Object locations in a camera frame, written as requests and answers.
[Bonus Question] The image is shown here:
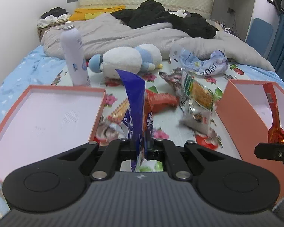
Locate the cluttered bedside table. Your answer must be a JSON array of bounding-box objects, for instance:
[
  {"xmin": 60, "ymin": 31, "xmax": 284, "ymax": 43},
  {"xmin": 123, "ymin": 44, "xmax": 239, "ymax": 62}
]
[{"xmin": 214, "ymin": 19, "xmax": 237, "ymax": 35}]

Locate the crumpled light blue plastic bag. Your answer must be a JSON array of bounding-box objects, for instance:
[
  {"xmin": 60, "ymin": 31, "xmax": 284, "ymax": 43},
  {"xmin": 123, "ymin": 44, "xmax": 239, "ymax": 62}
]
[{"xmin": 170, "ymin": 40, "xmax": 228, "ymax": 76}]

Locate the pile of folded clothes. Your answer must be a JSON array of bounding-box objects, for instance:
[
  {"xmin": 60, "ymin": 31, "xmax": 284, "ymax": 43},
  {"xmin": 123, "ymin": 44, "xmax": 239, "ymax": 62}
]
[{"xmin": 37, "ymin": 7, "xmax": 71, "ymax": 27}]

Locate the slim red snack packet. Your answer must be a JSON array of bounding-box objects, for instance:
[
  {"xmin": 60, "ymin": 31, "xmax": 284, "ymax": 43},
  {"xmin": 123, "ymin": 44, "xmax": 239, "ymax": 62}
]
[{"xmin": 262, "ymin": 83, "xmax": 284, "ymax": 145}]

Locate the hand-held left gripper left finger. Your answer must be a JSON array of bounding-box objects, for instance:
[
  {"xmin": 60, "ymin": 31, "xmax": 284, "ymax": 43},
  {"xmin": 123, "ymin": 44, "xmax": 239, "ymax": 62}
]
[{"xmin": 58, "ymin": 139, "xmax": 136, "ymax": 180}]

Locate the grey duvet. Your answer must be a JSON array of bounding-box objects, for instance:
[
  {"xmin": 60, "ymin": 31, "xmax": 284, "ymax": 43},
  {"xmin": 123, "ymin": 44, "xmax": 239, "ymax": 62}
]
[{"xmin": 41, "ymin": 13, "xmax": 276, "ymax": 72}]

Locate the shallow pink cardboard box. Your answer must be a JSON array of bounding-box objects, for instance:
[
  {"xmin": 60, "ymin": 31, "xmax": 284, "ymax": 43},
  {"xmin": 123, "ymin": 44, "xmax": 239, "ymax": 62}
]
[{"xmin": 0, "ymin": 84, "xmax": 107, "ymax": 182}]

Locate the floral printed mat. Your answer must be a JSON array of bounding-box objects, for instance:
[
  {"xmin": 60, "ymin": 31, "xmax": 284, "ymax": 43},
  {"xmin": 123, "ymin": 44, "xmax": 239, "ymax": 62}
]
[{"xmin": 51, "ymin": 59, "xmax": 251, "ymax": 171}]

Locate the white and blue penguin plush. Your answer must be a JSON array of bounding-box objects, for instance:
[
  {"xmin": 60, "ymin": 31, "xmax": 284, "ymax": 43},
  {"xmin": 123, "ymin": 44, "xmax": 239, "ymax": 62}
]
[{"xmin": 88, "ymin": 44, "xmax": 163, "ymax": 79}]

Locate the brown snack packet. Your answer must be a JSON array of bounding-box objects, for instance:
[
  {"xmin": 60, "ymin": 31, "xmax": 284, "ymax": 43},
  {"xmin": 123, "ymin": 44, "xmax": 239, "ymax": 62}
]
[{"xmin": 159, "ymin": 68, "xmax": 183, "ymax": 93}]

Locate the blue curtain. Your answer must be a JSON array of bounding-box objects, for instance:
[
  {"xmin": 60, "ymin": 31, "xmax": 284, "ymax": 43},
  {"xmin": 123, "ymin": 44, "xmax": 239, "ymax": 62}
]
[{"xmin": 267, "ymin": 12, "xmax": 284, "ymax": 76}]

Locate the yellow cloth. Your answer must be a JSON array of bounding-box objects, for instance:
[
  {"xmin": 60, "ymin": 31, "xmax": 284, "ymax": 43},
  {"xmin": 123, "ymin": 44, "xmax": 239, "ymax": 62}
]
[{"xmin": 69, "ymin": 6, "xmax": 126, "ymax": 22}]

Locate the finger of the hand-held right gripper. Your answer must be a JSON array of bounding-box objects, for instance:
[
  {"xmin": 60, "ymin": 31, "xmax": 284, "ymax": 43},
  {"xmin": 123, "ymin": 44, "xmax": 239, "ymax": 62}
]
[{"xmin": 254, "ymin": 142, "xmax": 284, "ymax": 166}]

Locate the white spray can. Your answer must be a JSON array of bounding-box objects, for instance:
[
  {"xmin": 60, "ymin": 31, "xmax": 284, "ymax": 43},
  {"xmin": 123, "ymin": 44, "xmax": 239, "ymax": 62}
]
[{"xmin": 60, "ymin": 21, "xmax": 88, "ymax": 86}]

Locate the blue rounded board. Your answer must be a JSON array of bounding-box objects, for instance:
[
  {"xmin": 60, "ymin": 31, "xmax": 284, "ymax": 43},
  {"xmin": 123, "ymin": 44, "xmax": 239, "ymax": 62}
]
[{"xmin": 246, "ymin": 18, "xmax": 274, "ymax": 59}]

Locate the black clothing heap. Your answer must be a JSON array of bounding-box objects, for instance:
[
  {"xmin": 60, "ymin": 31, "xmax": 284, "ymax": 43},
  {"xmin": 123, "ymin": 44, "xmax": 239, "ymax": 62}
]
[{"xmin": 111, "ymin": 0, "xmax": 219, "ymax": 39}]

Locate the red-orange snack packet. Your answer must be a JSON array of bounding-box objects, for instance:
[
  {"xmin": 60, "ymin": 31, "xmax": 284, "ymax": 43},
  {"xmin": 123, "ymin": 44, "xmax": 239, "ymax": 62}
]
[{"xmin": 144, "ymin": 89, "xmax": 180, "ymax": 114}]

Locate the brown cardboard carton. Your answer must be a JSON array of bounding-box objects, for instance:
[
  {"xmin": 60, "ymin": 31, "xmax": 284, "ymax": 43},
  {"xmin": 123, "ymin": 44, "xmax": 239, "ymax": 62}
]
[{"xmin": 37, "ymin": 21, "xmax": 67, "ymax": 42}]

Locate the blue snack packet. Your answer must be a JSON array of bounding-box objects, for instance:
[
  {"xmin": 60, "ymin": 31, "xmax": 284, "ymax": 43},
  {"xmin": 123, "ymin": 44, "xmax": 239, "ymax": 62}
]
[{"xmin": 115, "ymin": 69, "xmax": 155, "ymax": 172}]

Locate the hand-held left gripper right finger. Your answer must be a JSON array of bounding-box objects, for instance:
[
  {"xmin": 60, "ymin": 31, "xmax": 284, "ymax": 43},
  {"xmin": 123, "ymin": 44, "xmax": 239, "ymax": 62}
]
[{"xmin": 144, "ymin": 138, "xmax": 228, "ymax": 180}]

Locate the black cable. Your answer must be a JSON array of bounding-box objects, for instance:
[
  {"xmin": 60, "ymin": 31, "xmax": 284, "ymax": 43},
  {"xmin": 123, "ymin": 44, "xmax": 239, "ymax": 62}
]
[{"xmin": 233, "ymin": 11, "xmax": 240, "ymax": 38}]

